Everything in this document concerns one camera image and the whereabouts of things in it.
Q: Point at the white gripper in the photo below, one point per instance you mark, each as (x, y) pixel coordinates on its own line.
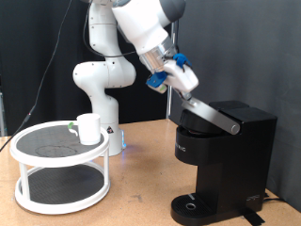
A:
(182, 78)

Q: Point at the black Keurig coffee machine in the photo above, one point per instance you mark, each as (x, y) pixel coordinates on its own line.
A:
(232, 157)

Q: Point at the white mug with green tape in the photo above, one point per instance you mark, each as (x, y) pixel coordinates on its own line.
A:
(89, 128)

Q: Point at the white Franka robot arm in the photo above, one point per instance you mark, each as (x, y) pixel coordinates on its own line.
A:
(103, 75)

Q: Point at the silver vertical pole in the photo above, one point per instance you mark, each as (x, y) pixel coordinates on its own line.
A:
(171, 103)

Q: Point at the grey fabric backdrop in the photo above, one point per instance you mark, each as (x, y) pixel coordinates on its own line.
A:
(266, 47)

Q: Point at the white two-tier turntable stand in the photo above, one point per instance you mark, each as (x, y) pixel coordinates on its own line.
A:
(62, 147)

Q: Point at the black tape strip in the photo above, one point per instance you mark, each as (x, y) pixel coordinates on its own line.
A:
(252, 217)

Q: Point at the black curtain backdrop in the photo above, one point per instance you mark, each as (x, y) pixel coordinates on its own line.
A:
(19, 62)

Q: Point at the wrist camera on blue mount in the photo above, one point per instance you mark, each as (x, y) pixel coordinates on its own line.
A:
(156, 82)

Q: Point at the grey metal post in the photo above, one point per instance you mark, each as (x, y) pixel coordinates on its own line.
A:
(1, 119)

